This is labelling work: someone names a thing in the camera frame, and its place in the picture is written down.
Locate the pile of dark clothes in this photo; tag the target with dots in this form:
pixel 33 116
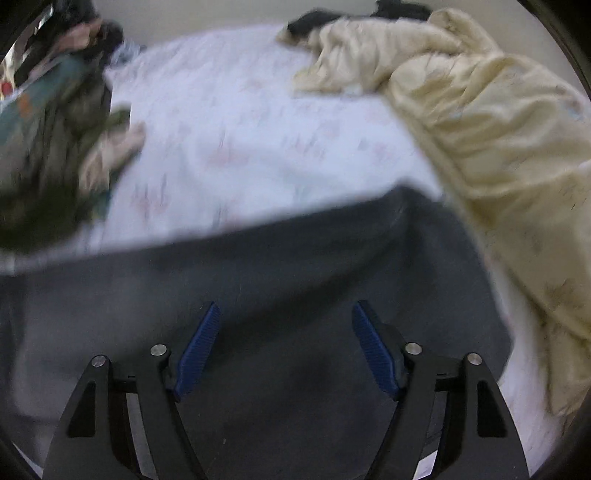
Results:
pixel 84 32

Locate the dark grey sweatpants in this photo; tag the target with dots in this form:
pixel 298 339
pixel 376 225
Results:
pixel 286 393

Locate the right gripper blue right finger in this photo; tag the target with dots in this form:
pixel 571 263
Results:
pixel 450 406

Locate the folded olive pants stack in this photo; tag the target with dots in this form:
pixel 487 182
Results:
pixel 80 147

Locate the cream cartoon duvet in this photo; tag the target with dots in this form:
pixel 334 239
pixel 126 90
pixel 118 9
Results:
pixel 511 138

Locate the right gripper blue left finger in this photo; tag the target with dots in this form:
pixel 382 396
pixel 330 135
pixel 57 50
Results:
pixel 94 439

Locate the white floral bed sheet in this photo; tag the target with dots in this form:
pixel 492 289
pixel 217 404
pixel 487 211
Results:
pixel 230 146

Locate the black garment by duvet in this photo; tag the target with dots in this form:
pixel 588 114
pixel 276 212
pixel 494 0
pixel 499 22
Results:
pixel 385 9

